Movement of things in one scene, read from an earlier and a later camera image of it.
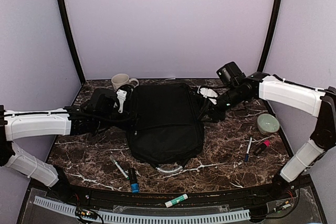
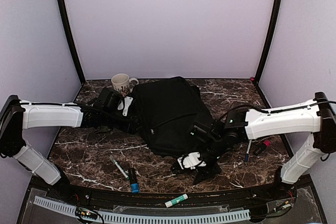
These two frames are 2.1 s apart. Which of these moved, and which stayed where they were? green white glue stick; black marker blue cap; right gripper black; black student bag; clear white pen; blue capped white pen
Moved: black student bag; right gripper black
Stayed: blue capped white pen; black marker blue cap; clear white pen; green white glue stick
